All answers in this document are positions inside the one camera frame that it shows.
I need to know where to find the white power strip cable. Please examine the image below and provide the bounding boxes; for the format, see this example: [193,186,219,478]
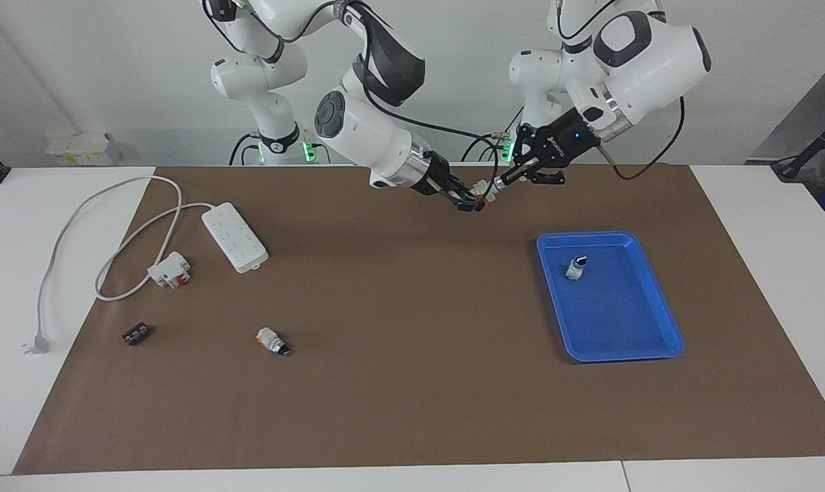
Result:
[23,175,215,356]

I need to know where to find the blue plastic tray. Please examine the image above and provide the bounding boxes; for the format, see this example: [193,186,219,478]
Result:
[537,231,685,363]

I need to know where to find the white background box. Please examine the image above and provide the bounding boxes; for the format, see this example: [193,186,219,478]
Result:
[46,133,122,167]

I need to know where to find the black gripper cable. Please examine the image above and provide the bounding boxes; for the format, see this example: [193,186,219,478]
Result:
[552,0,686,182]
[234,0,502,202]

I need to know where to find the black tripod stand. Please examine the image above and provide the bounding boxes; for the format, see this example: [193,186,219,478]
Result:
[771,109,825,182]

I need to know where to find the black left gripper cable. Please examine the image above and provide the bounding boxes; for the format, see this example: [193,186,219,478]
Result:
[552,0,686,182]

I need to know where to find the white red circuit breaker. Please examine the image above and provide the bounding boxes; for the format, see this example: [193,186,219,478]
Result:
[147,251,191,289]

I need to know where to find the black left base cable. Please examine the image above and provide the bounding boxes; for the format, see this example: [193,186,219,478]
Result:
[461,102,524,163]

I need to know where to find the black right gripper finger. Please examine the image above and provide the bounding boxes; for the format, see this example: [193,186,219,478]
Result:
[446,174,483,200]
[442,190,488,213]

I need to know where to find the black base cable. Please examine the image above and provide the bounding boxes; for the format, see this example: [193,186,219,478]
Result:
[461,102,524,163]
[229,131,262,166]

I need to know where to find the black right base cable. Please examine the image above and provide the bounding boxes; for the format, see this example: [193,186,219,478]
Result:
[229,131,262,166]

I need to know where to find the white power strip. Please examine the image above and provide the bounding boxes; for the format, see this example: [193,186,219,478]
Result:
[202,202,269,274]

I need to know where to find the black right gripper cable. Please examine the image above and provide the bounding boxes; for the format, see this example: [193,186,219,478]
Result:
[234,0,502,202]

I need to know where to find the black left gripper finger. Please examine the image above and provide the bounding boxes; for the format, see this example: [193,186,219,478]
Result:
[513,124,554,165]
[497,157,567,191]

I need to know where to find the brown table mat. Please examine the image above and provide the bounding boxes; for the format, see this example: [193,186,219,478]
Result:
[12,164,825,476]

